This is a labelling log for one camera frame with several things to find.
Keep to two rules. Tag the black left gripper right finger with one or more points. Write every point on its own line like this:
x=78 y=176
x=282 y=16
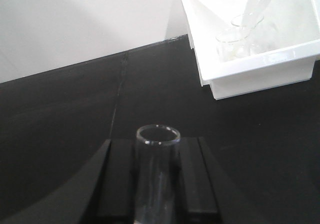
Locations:
x=197 y=195

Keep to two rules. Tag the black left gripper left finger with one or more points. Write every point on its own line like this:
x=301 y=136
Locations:
x=117 y=183

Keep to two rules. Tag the clear glass test tube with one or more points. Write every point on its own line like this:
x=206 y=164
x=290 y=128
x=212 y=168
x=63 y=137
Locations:
x=157 y=156

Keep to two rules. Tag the glassware in left bin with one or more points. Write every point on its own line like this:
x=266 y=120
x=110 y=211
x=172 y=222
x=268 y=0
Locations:
x=240 y=36

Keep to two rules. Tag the left white storage bin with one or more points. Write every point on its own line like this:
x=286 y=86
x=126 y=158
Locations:
x=281 y=49

